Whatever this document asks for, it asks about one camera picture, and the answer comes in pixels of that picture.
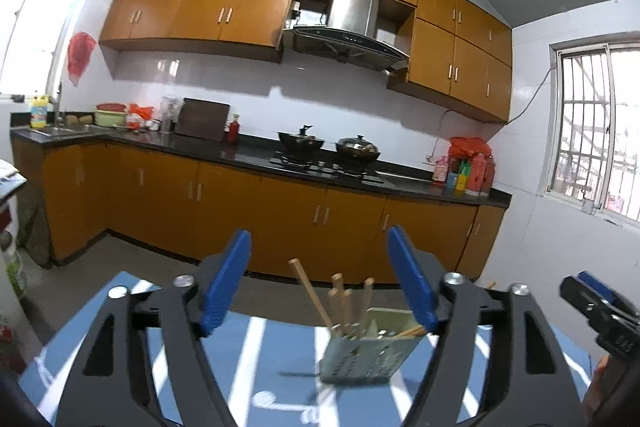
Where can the steel range hood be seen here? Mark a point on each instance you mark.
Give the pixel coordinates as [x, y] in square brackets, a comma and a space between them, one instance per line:
[350, 14]

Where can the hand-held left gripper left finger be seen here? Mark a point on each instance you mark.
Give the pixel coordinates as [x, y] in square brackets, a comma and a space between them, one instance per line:
[225, 287]

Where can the clear glass jar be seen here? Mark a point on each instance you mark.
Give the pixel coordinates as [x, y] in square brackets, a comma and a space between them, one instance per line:
[170, 112]

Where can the black gas stove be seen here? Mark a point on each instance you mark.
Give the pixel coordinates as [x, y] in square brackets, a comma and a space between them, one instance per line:
[325, 167]

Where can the pink bottle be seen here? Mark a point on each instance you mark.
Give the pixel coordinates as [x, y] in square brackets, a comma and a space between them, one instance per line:
[440, 172]

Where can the dark mesh bin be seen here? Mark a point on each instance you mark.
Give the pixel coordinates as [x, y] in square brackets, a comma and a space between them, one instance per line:
[35, 232]

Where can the steel sink faucet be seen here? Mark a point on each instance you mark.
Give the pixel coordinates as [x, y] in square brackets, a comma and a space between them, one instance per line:
[60, 107]

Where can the black wok with lid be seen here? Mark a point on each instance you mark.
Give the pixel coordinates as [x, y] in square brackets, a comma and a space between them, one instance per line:
[357, 152]

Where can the person's right hand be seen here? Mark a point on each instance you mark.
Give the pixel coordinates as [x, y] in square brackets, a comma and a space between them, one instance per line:
[602, 382]

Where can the orange plastic bag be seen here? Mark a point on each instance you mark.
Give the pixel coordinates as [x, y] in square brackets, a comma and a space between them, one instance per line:
[142, 112]

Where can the yellow detergent bottle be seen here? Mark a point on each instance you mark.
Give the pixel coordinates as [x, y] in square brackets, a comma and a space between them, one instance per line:
[39, 114]

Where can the red plastic bag on wall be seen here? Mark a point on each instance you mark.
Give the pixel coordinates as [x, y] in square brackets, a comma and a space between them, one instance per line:
[81, 57]

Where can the red container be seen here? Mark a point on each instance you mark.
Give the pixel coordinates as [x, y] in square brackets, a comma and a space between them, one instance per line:
[7, 347]

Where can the wooden chopstick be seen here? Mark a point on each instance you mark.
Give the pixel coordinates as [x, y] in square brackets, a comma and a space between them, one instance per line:
[412, 332]
[337, 302]
[347, 312]
[367, 302]
[310, 292]

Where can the dark wooden cutting board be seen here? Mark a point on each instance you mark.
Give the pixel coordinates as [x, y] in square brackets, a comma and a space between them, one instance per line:
[202, 119]

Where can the wooden wall cabinets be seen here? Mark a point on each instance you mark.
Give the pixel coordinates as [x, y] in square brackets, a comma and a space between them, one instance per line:
[200, 7]

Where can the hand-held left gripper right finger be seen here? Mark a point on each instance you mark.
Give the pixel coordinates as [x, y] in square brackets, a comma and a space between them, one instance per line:
[412, 282]

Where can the white sack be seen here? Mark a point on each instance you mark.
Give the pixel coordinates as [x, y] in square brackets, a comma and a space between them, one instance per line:
[12, 267]

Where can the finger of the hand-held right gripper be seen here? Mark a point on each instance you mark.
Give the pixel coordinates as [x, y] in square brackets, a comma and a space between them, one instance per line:
[575, 294]

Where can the green perforated chopstick holder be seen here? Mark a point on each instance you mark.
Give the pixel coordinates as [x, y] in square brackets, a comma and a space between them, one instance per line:
[360, 357]

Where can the barred window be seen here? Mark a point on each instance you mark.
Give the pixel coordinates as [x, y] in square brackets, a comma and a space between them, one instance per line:
[590, 122]

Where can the small red sauce bottle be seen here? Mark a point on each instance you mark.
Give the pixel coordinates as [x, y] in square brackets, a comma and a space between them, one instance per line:
[233, 129]

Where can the red plastic bag on counter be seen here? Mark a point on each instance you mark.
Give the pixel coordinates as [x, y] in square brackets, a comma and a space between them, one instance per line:
[467, 146]

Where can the wooden base cabinets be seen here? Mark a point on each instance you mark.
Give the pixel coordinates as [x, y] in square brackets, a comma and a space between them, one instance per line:
[150, 202]

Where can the large red bottle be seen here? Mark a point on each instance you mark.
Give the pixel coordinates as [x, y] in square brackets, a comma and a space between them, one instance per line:
[479, 177]

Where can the green bottle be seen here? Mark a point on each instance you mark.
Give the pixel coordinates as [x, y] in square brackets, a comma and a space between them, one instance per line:
[464, 177]

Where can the sunlit kitchen window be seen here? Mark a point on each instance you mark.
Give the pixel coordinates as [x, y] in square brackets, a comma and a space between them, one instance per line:
[40, 7]

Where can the black kitchen countertop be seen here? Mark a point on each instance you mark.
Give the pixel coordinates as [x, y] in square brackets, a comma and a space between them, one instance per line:
[250, 154]

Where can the steel kitchen sink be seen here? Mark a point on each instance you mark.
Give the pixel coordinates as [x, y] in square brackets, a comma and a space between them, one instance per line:
[65, 132]

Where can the green basin with red lid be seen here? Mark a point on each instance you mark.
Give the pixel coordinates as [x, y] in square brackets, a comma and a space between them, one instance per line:
[110, 118]

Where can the blue white striped tablecloth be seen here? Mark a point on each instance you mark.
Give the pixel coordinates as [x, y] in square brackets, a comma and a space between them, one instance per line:
[285, 342]

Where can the black wok with ladle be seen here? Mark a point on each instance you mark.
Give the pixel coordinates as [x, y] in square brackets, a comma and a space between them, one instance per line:
[300, 144]

